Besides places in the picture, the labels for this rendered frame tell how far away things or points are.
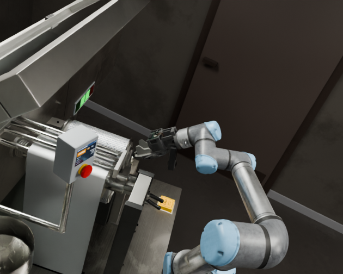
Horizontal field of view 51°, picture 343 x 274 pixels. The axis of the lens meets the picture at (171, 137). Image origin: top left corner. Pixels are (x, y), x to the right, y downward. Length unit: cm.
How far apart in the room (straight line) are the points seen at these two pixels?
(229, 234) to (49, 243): 68
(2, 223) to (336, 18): 258
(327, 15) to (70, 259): 235
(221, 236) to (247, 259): 9
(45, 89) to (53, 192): 90
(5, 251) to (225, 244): 51
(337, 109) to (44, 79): 299
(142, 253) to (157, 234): 13
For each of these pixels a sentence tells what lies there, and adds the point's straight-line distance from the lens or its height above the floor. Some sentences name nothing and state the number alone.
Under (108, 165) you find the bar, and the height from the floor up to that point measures 145.
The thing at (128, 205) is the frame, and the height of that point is 144.
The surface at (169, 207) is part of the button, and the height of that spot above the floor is 92.
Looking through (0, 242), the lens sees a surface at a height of 145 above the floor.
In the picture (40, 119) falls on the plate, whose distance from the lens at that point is 141.
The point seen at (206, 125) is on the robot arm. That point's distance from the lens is 131.
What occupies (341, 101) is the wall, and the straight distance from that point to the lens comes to 318.
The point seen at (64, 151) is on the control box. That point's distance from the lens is 74.
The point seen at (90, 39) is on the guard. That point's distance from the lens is 39.
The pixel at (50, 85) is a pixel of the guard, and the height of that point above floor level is 201.
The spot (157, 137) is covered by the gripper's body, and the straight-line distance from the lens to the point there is 135.
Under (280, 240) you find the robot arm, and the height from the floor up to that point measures 150.
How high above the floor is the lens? 217
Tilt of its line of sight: 34 degrees down
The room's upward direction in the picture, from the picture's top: 20 degrees clockwise
